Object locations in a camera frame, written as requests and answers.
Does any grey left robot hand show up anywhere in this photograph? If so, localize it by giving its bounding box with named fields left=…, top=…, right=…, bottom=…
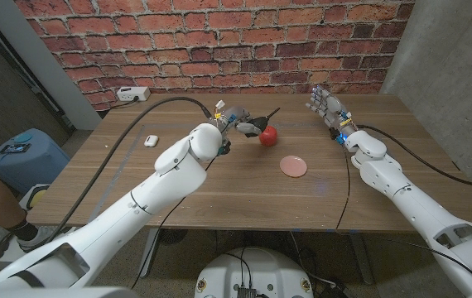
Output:
left=213, top=105, right=264, bottom=140

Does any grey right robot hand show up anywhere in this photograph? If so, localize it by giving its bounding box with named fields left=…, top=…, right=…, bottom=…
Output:
left=305, top=85, right=354, bottom=140

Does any black rubber air blower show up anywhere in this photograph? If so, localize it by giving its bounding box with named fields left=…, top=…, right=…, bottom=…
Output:
left=248, top=107, right=282, bottom=136

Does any red apple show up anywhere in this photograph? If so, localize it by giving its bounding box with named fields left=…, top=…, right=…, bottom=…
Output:
left=259, top=126, right=279, bottom=147

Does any pink round plate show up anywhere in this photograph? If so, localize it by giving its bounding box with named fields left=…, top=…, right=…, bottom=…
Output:
left=279, top=155, right=308, bottom=179

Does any red brick print backdrop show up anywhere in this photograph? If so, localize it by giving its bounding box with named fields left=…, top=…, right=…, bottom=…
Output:
left=14, top=0, right=416, bottom=112

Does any white power strip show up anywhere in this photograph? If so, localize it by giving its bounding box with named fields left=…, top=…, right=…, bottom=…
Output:
left=116, top=85, right=152, bottom=103

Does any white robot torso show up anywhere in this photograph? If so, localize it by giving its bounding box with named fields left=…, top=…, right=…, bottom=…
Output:
left=194, top=247, right=315, bottom=298

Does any blue plastic stool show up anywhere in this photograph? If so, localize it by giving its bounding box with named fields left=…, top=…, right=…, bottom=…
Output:
left=0, top=127, right=71, bottom=195

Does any white yellow floor object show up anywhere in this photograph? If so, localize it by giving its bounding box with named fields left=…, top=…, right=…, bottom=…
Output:
left=18, top=183, right=51, bottom=212

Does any black small device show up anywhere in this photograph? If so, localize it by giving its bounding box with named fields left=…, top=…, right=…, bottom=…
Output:
left=0, top=142, right=32, bottom=155

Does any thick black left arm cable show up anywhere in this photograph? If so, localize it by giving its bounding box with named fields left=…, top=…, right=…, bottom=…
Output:
left=32, top=96, right=214, bottom=249

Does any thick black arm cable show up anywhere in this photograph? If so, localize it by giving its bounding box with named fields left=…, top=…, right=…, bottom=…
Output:
left=32, top=96, right=214, bottom=249
left=355, top=123, right=472, bottom=214

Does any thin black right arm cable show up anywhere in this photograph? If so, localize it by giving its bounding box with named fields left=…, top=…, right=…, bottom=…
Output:
left=335, top=142, right=351, bottom=233

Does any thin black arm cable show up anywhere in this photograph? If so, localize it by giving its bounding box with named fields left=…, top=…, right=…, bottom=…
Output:
left=130, top=155, right=216, bottom=290
left=335, top=142, right=351, bottom=233

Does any black power strip cord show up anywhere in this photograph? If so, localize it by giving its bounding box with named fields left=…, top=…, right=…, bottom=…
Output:
left=109, top=95, right=141, bottom=109

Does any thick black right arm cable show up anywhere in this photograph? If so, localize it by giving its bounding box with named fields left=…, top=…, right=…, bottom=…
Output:
left=355, top=123, right=472, bottom=214

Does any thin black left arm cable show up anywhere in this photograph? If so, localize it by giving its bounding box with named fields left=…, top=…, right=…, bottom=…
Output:
left=130, top=155, right=216, bottom=290

